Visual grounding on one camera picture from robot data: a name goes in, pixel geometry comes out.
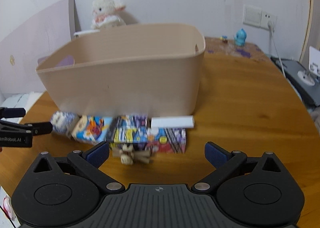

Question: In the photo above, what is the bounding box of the blue white packet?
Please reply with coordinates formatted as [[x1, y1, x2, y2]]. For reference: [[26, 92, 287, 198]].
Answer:
[[50, 111, 80, 138]]

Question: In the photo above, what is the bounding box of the blue orange cartoon box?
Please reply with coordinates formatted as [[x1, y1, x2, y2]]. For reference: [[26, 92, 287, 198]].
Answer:
[[72, 115, 113, 144]]

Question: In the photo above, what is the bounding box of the small wooden figure toy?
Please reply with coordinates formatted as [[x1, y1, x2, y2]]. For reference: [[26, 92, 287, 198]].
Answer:
[[112, 143, 151, 165]]

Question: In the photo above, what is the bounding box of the colourful long cartoon box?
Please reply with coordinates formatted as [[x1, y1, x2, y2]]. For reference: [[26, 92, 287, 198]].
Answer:
[[105, 115, 187, 153]]

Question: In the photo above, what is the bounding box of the white bearing box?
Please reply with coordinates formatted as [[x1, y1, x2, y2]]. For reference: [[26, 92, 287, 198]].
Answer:
[[151, 115, 194, 128]]

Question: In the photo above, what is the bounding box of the white bedding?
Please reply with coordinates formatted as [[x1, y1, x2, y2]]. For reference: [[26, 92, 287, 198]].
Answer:
[[1, 91, 43, 112]]

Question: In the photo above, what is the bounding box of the pink headboard panel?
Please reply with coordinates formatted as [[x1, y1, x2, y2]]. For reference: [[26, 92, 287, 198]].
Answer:
[[1, 0, 75, 97]]

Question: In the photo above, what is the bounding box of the beige plastic storage basket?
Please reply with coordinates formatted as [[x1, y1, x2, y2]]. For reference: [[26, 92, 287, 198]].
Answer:
[[36, 23, 206, 117]]

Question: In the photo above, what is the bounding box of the purple patterned table mat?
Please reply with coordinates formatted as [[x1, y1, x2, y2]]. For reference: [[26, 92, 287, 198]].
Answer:
[[205, 37, 270, 61]]

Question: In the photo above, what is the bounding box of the white desk stand device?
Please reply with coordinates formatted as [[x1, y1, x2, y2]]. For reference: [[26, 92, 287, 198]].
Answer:
[[297, 46, 320, 87]]

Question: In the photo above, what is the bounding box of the blue penguin figurine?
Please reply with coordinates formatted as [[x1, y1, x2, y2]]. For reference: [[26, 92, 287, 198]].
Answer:
[[234, 28, 247, 47]]

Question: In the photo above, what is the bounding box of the small colourful spinning toy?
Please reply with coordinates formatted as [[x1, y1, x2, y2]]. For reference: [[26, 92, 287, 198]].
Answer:
[[220, 36, 228, 43]]

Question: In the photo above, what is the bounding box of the white plush lamb toy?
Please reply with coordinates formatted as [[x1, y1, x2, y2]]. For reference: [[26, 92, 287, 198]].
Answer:
[[91, 0, 126, 30]]

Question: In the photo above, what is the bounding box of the white plug and cable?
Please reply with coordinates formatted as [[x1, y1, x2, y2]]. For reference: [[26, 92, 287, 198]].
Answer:
[[267, 19, 288, 79]]

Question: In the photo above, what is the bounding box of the white wall switch socket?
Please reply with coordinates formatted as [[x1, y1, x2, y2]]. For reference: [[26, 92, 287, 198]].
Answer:
[[242, 4, 277, 31]]

